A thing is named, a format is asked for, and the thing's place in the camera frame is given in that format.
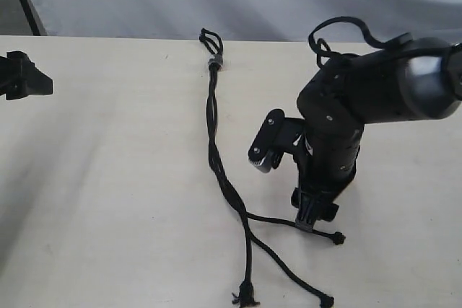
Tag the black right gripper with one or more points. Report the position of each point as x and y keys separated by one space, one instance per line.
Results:
x=330 y=169

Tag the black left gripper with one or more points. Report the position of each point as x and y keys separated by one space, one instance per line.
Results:
x=20 y=77

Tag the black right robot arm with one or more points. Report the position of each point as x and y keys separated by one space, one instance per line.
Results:
x=421 y=80

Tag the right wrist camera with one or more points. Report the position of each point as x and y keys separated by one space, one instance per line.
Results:
x=278 y=135

